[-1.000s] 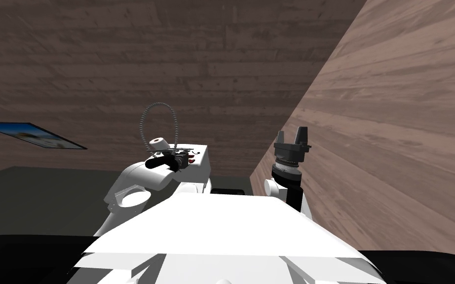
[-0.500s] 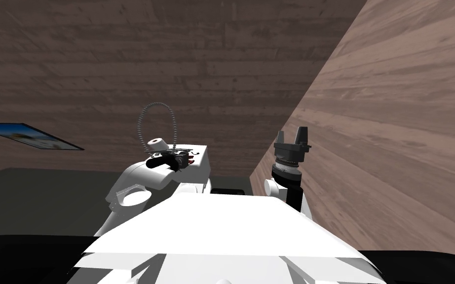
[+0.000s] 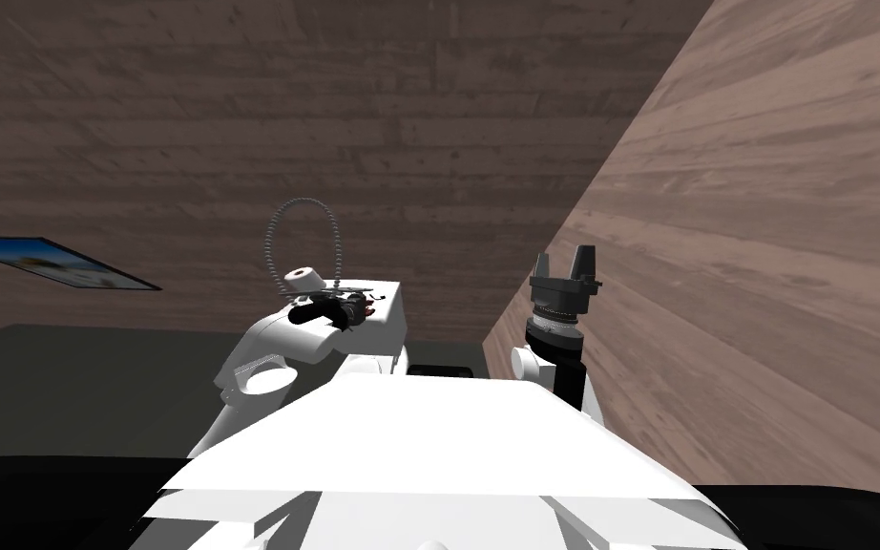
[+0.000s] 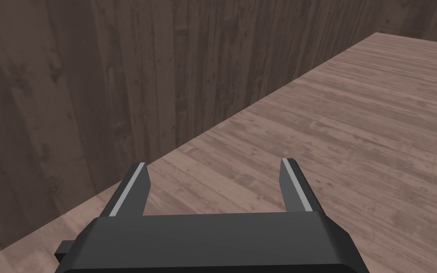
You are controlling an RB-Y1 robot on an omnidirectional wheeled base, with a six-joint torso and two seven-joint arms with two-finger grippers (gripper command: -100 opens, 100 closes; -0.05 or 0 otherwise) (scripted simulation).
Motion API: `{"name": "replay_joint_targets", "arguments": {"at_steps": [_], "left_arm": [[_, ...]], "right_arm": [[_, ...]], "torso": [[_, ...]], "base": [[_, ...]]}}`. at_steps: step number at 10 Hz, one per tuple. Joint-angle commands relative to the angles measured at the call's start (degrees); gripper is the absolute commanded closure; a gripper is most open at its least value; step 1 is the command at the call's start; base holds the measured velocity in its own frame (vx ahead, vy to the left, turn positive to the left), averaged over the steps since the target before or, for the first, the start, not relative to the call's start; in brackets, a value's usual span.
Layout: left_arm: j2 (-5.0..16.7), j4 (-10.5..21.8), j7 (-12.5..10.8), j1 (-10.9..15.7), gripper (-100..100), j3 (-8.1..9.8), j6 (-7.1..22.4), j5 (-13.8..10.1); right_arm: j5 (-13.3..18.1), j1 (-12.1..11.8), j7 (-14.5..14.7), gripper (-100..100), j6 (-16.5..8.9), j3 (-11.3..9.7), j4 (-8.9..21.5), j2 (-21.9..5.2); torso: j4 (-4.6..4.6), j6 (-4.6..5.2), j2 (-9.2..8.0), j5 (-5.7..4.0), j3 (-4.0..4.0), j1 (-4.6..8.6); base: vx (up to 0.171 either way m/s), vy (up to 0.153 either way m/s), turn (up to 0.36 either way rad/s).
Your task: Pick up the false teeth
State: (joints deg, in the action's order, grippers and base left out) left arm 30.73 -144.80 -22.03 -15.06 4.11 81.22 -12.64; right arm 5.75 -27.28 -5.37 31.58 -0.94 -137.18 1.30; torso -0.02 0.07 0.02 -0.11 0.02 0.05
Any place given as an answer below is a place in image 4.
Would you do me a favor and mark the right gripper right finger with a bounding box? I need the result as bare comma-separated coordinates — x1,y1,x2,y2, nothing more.
280,158,327,213

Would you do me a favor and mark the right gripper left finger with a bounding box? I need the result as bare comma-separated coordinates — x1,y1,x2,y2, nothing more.
99,162,151,218

